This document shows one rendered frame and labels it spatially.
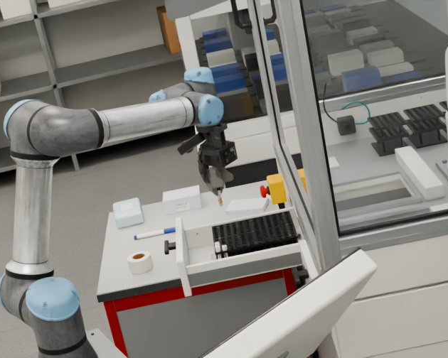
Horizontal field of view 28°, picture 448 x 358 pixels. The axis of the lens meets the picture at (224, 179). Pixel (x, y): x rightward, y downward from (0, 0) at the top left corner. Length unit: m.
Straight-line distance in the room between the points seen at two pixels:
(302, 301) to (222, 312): 1.21
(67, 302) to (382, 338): 0.71
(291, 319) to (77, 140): 0.80
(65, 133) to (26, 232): 0.29
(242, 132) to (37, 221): 1.19
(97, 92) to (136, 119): 4.45
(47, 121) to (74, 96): 4.51
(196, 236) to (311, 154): 0.84
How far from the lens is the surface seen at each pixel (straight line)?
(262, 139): 3.18
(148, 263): 2.66
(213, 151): 2.41
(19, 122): 2.12
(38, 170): 2.14
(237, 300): 2.64
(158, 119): 2.14
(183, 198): 3.00
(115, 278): 2.67
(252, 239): 2.38
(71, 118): 2.03
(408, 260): 1.91
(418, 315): 1.98
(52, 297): 2.10
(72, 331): 2.12
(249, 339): 1.38
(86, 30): 6.46
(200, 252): 2.52
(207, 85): 2.38
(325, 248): 1.86
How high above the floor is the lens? 1.90
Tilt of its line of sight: 21 degrees down
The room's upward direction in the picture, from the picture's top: 12 degrees counter-clockwise
